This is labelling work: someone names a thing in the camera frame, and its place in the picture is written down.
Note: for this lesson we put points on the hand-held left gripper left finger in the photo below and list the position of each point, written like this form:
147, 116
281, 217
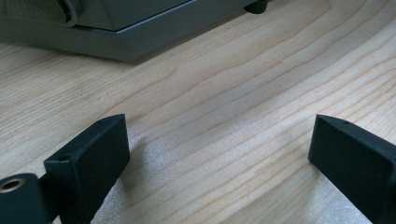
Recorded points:
84, 168

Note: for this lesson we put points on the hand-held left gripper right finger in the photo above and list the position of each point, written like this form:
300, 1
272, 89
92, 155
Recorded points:
355, 165

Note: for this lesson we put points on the dark grey angular tray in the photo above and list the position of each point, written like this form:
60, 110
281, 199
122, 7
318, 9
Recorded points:
124, 28

